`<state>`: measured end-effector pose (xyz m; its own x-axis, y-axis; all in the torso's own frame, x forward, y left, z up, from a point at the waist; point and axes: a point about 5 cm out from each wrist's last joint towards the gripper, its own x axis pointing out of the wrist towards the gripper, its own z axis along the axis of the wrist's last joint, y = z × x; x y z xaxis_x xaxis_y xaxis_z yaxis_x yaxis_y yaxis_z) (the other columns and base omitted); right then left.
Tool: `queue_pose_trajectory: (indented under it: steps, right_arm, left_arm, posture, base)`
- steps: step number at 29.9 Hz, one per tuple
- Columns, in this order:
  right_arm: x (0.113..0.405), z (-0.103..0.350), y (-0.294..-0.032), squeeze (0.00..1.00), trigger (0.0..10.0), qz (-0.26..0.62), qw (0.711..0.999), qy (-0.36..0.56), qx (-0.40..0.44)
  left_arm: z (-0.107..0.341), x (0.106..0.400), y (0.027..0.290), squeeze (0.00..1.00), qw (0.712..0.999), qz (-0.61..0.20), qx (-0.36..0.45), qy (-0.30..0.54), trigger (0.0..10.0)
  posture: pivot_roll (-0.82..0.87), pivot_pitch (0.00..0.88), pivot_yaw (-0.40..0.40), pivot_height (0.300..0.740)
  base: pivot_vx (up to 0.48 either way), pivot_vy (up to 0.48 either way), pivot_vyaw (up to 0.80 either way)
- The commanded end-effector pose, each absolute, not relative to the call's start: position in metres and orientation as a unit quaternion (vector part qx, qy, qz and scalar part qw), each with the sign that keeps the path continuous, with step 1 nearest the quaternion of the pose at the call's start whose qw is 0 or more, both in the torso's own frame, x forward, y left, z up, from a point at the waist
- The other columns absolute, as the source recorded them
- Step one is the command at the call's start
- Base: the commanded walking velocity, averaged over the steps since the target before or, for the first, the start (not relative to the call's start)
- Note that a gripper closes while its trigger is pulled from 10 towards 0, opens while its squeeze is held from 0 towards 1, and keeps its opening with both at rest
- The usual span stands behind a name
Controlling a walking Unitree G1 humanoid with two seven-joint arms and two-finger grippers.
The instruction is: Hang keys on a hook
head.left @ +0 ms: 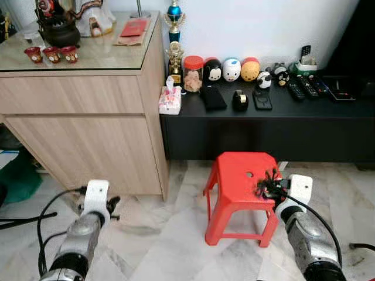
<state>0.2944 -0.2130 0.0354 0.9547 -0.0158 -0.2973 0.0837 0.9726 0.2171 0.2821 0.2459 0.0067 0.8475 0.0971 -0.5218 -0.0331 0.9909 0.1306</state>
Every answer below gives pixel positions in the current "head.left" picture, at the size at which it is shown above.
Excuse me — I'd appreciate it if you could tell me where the red plastic stool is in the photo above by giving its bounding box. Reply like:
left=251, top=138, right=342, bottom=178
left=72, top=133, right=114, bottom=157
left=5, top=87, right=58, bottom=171
left=203, top=152, right=284, bottom=248

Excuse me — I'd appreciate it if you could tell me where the black TV console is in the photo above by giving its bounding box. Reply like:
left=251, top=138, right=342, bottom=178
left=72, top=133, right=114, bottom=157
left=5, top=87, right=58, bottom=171
left=160, top=76, right=375, bottom=165

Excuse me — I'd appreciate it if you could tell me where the light wooden cabinet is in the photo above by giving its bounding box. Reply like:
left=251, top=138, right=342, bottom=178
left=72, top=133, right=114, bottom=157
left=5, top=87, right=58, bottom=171
left=0, top=12, right=169, bottom=197

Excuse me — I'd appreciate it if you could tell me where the black phone case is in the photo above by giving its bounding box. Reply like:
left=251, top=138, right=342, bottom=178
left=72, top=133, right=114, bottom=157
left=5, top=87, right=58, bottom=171
left=253, top=88, right=274, bottom=111

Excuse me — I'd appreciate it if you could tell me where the black tape dispenser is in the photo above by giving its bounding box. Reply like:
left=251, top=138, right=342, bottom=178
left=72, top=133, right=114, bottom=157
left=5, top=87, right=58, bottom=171
left=232, top=90, right=249, bottom=112

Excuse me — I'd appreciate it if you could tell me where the black rod on floor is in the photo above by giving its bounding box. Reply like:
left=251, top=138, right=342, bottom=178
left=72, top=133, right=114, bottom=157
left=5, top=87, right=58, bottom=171
left=0, top=212, right=58, bottom=226

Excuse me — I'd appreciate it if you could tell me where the black remote control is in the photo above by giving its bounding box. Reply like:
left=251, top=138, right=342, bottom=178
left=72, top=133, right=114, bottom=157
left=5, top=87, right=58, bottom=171
left=309, top=75, right=332, bottom=94
left=296, top=75, right=320, bottom=98
left=285, top=80, right=305, bottom=101

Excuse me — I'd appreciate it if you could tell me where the green cloth bundle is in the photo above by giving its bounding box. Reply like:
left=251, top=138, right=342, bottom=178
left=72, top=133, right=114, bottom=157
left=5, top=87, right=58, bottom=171
left=0, top=149, right=43, bottom=204

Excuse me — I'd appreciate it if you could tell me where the black pouch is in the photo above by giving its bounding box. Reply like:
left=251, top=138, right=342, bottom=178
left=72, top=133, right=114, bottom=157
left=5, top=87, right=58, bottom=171
left=200, top=85, right=228, bottom=112

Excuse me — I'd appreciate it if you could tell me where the small white black plush toy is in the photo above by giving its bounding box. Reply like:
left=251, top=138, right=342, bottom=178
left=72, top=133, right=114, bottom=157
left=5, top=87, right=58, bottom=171
left=257, top=70, right=273, bottom=90

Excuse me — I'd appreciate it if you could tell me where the yellow bear plush toy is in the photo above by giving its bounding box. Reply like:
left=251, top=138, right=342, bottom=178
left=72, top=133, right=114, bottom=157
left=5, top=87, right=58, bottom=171
left=240, top=57, right=261, bottom=83

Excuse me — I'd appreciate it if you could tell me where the black set-top box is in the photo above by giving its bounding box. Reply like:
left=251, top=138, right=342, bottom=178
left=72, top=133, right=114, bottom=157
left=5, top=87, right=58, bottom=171
left=325, top=75, right=357, bottom=102

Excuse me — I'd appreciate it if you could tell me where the pink white tissue pack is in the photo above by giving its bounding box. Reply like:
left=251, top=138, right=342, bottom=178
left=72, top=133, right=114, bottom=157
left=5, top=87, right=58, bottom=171
left=158, top=79, right=182, bottom=116

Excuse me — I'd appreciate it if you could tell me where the white blue plush toy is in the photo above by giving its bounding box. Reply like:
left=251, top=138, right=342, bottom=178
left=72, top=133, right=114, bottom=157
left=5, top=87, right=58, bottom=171
left=222, top=57, right=242, bottom=83

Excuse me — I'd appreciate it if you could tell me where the green white holder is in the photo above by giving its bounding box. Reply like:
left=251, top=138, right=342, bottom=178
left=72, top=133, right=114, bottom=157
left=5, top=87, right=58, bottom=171
left=293, top=57, right=318, bottom=75

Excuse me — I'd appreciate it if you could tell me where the black mouse plush toy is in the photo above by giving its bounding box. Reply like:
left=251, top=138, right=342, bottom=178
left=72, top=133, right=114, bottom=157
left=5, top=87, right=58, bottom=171
left=203, top=57, right=223, bottom=83

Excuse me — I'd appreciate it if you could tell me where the clear jar with red lid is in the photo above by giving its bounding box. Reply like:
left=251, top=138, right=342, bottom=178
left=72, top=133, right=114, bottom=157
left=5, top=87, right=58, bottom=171
left=183, top=56, right=204, bottom=93

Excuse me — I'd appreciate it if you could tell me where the glass cabinet cover pane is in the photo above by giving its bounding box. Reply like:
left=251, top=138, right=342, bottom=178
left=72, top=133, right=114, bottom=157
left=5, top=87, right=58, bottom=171
left=0, top=12, right=162, bottom=74

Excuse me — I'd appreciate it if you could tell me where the small gold trophy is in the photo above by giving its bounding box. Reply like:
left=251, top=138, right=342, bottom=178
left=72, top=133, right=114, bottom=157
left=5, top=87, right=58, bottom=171
left=166, top=41, right=185, bottom=87

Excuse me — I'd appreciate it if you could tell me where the brown paper envelope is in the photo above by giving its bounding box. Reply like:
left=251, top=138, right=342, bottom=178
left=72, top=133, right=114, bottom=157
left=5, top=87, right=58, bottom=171
left=113, top=16, right=152, bottom=46

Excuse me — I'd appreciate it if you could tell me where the black television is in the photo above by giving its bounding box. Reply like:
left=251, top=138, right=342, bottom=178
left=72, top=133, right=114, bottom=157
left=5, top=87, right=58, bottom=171
left=325, top=0, right=375, bottom=80

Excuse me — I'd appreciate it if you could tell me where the red packet envelope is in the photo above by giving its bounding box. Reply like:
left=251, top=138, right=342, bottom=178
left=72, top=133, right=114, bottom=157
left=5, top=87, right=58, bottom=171
left=119, top=19, right=148, bottom=39

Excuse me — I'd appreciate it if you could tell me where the tall blue gold trophy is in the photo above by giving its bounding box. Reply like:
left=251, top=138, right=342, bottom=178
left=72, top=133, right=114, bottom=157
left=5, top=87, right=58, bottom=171
left=164, top=0, right=186, bottom=44

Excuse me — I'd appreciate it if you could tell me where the white robed statue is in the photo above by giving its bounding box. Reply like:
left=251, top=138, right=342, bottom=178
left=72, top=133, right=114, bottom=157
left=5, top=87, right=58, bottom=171
left=35, top=0, right=116, bottom=37

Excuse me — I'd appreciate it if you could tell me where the silver lamp stand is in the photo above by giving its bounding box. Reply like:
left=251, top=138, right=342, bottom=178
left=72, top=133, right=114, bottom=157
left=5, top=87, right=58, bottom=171
left=130, top=0, right=152, bottom=19

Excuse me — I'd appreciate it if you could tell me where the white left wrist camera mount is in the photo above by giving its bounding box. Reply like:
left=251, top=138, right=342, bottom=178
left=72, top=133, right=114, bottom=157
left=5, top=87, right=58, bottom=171
left=84, top=180, right=111, bottom=218

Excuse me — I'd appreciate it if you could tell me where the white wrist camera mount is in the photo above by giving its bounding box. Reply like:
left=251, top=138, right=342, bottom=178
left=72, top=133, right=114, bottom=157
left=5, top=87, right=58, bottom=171
left=286, top=174, right=313, bottom=207
left=84, top=180, right=111, bottom=218

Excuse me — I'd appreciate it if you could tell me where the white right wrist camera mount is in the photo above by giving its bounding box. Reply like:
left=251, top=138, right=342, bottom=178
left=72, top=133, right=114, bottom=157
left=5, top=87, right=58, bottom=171
left=286, top=174, right=313, bottom=207

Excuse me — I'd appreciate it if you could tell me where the black floor cable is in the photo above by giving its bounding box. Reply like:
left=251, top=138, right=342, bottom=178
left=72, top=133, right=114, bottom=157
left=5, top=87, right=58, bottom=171
left=350, top=242, right=375, bottom=252

